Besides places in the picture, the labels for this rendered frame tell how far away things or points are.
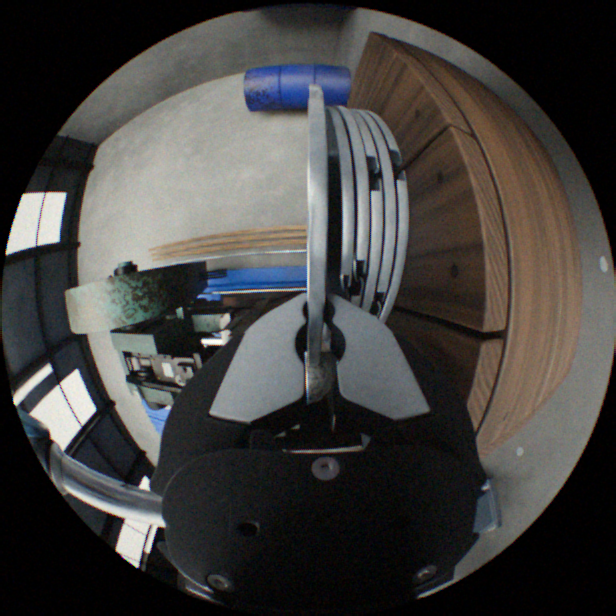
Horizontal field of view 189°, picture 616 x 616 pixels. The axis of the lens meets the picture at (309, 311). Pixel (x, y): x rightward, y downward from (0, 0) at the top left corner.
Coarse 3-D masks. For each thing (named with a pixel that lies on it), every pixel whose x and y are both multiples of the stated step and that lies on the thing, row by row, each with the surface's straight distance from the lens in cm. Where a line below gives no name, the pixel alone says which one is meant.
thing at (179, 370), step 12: (192, 348) 106; (156, 360) 110; (168, 360) 104; (180, 360) 100; (192, 360) 96; (156, 372) 115; (168, 372) 108; (180, 372) 99; (192, 372) 96; (180, 384) 107
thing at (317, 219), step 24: (312, 96) 24; (312, 120) 10; (312, 144) 9; (312, 168) 9; (312, 192) 8; (312, 216) 8; (312, 240) 8; (312, 264) 9; (312, 288) 9; (312, 312) 10; (312, 336) 11; (312, 360) 14
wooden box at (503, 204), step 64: (384, 64) 21; (448, 64) 27; (448, 128) 11; (512, 128) 24; (448, 192) 11; (512, 192) 13; (448, 256) 10; (512, 256) 10; (576, 256) 34; (448, 320) 10; (512, 320) 10; (576, 320) 34; (512, 384) 13
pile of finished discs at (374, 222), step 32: (352, 128) 16; (384, 128) 17; (352, 160) 17; (384, 160) 14; (352, 192) 13; (384, 192) 13; (352, 224) 12; (384, 224) 15; (352, 256) 13; (384, 256) 13; (352, 288) 16; (384, 288) 14; (384, 320) 17
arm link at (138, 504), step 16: (32, 416) 55; (32, 432) 46; (48, 432) 49; (48, 448) 46; (48, 464) 45; (64, 464) 46; (80, 464) 47; (64, 480) 46; (80, 480) 44; (96, 480) 44; (112, 480) 45; (80, 496) 47; (96, 496) 44; (112, 496) 43; (128, 496) 43; (144, 496) 44; (112, 512) 46; (128, 512) 44; (144, 512) 43; (160, 512) 43
